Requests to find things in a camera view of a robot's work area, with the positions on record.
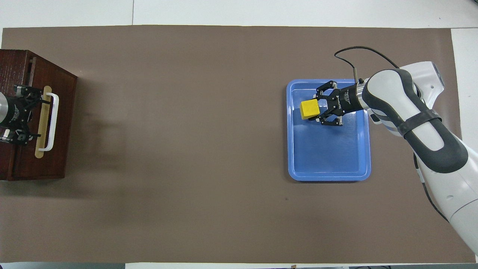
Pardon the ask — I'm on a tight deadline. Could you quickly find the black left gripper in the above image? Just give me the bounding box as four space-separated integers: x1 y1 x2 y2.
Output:
0 86 51 146

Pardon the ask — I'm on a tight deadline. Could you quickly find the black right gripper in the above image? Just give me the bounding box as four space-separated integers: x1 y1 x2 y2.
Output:
315 81 365 127

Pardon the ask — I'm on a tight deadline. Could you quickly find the yellow cube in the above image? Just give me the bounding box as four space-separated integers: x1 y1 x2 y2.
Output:
299 99 321 121

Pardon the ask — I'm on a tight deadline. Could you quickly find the white drawer handle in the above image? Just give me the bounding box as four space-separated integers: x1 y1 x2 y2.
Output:
38 93 59 152

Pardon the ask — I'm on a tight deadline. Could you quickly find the blue plastic tray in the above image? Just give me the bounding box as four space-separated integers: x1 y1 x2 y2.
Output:
286 79 372 182

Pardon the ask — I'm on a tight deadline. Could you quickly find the dark brown wooden cabinet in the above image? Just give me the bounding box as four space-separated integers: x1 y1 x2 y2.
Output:
0 50 78 182

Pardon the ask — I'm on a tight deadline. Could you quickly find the brown paper table mat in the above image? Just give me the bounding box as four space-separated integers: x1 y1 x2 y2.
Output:
0 25 477 264

